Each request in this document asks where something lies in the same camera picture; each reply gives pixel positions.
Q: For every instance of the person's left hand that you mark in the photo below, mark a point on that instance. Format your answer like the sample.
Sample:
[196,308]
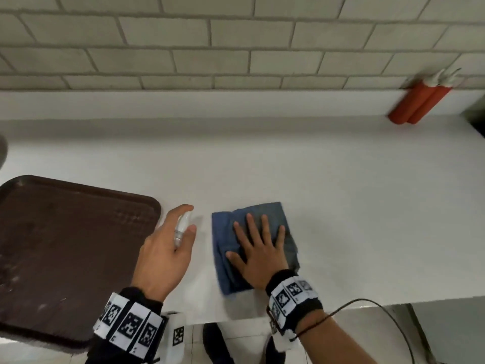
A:
[161,257]

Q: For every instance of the blue cloth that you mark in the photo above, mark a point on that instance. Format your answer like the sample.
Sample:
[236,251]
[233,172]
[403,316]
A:
[225,238]

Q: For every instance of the person's right little finger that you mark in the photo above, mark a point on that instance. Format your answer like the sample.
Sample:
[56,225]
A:
[280,235]

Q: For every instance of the brown plastic tray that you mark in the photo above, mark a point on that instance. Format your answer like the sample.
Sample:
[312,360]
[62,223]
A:
[68,253]

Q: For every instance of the red tube with white nozzle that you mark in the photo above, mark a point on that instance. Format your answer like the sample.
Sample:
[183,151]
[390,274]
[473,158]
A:
[430,104]
[409,102]

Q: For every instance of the person's right middle finger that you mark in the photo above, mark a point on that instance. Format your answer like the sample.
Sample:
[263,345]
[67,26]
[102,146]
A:
[252,227]

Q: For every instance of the small clear spray bottle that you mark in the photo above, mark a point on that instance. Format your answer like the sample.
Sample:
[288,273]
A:
[182,228]

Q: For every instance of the person's left thumb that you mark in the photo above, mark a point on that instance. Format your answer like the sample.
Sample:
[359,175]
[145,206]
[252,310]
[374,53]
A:
[188,235]

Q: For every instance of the person's right thumb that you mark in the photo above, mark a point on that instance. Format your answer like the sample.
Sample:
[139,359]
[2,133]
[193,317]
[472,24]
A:
[235,258]

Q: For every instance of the black shoe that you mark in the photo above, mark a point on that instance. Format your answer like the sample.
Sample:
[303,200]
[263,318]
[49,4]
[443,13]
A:
[274,352]
[216,344]

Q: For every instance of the grey cabinet front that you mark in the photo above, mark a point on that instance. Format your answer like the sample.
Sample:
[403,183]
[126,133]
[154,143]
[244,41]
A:
[451,333]

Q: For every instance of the person's right hand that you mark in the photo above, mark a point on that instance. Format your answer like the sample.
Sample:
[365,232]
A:
[263,261]

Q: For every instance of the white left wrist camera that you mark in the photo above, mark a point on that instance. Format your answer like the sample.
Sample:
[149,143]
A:
[177,333]

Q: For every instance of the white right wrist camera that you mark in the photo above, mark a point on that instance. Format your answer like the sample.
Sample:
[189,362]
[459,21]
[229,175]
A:
[282,343]

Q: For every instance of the left wristband with marker tags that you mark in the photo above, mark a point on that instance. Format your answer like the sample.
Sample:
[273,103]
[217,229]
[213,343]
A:
[130,324]

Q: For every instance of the person's left forearm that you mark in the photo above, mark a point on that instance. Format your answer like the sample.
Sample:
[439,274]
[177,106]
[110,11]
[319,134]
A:
[110,354]

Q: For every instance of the wristband with marker tags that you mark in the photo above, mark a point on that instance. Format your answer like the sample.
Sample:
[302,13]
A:
[130,324]
[293,295]

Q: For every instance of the person's right forearm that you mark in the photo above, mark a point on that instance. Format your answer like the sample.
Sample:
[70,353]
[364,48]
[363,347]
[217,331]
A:
[333,344]

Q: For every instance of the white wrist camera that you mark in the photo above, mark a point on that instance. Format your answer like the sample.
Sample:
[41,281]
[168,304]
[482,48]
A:
[177,333]
[282,343]

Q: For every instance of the right wristband with marker tags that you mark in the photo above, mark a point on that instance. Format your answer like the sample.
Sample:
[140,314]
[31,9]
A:
[293,295]

